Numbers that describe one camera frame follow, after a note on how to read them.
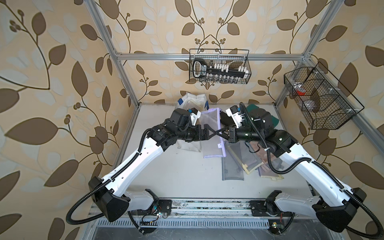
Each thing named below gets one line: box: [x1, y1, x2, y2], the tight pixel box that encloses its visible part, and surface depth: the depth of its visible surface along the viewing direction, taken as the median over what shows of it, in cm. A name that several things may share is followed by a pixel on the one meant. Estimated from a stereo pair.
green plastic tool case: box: [245, 104, 280, 131], surface depth 50 cm
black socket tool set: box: [193, 58, 250, 81], surface depth 86 cm
